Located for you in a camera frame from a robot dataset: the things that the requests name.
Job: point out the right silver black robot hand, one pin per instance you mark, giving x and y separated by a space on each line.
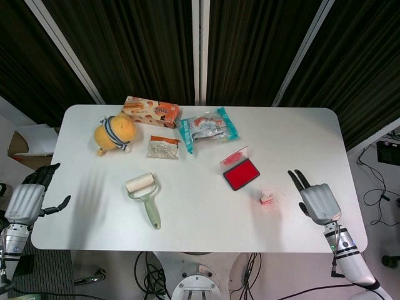
320 203

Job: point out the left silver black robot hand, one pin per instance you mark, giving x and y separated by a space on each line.
23 200

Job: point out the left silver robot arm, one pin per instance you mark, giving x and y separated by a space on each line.
11 243

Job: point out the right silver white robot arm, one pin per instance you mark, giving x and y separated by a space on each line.
350 256

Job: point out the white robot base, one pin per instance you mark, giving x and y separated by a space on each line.
197 278

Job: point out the brown cardboard box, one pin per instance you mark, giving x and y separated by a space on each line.
29 143

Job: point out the black electronic device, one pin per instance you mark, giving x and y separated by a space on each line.
388 151

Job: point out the red ink pad case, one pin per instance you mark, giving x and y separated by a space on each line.
240 170

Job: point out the yellow plush toy striped scarf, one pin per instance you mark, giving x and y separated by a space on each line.
114 132

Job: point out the teal clear snack bag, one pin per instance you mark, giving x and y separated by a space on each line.
207 128

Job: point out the small orange white snack packet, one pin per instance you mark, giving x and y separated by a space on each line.
163 147

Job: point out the orange snack box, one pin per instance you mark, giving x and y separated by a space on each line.
151 112

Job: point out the black curtain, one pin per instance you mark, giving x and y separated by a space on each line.
140 47

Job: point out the white metal frame post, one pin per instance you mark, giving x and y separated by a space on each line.
67 50
298 51
200 51

